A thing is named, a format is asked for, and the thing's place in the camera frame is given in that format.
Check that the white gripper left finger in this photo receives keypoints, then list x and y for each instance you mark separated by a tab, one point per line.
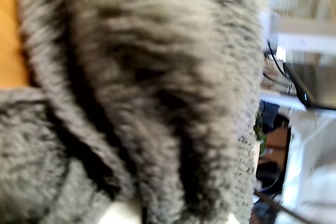
119	214

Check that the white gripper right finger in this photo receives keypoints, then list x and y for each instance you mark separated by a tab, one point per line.
233	220

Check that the grey terry cleaning cloth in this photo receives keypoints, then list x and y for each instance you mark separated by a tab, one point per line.
131	90

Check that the green potted plant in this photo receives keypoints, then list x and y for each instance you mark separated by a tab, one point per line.
260	134

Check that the black laptop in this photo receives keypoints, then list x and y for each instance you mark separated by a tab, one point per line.
315	85

